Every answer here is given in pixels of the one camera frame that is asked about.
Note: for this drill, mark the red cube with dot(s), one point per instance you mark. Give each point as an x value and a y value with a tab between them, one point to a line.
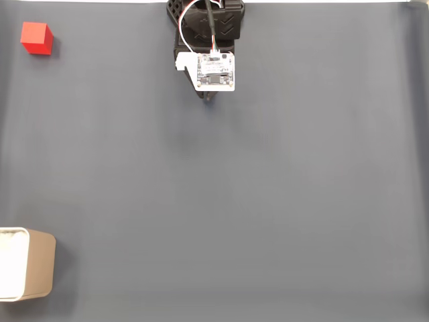
35	37

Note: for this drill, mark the beige square box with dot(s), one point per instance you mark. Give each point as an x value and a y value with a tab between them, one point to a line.
40	265

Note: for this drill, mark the grey-blue table mat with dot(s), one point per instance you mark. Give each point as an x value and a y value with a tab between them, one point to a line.
234	184

